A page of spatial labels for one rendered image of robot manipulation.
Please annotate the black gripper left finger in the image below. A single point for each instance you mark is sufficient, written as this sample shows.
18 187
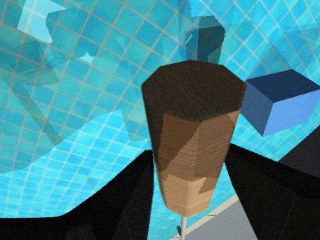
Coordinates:
119 211

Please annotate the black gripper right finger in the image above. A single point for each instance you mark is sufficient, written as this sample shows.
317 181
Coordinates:
281 203

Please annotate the blue block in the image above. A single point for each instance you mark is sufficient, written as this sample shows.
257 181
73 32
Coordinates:
279 101

